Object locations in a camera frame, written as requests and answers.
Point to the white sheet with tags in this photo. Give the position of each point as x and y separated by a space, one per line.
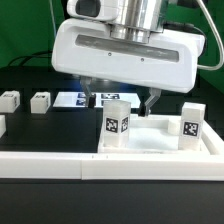
77 99

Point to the white square tabletop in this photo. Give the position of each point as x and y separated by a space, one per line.
156 134

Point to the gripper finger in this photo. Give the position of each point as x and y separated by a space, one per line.
148 97
90 97

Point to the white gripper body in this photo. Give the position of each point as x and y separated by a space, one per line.
168 61

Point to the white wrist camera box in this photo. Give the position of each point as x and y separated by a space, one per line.
98 10

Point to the white U-shaped fence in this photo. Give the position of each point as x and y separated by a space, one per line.
117 166

